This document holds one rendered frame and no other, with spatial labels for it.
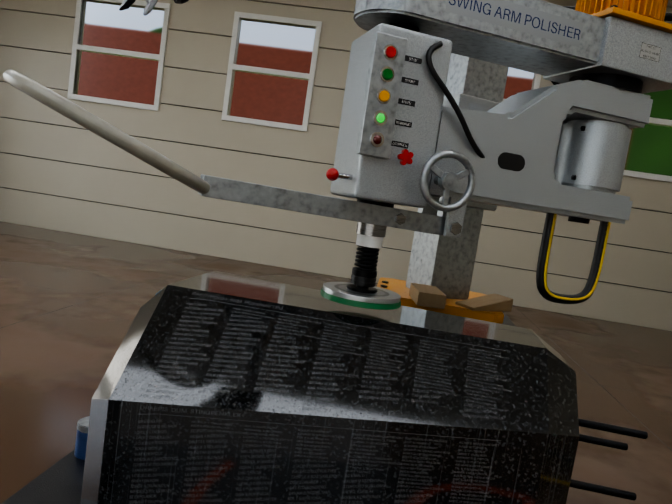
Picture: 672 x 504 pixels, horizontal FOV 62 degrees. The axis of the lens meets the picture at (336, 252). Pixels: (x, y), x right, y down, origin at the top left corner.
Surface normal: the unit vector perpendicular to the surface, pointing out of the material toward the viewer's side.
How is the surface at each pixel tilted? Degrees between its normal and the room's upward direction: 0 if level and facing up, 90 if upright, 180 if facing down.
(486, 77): 90
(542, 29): 90
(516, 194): 90
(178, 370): 45
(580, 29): 90
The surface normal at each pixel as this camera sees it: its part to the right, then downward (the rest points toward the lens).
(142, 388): 0.03, -0.63
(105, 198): -0.11, 0.09
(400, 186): 0.29, 0.15
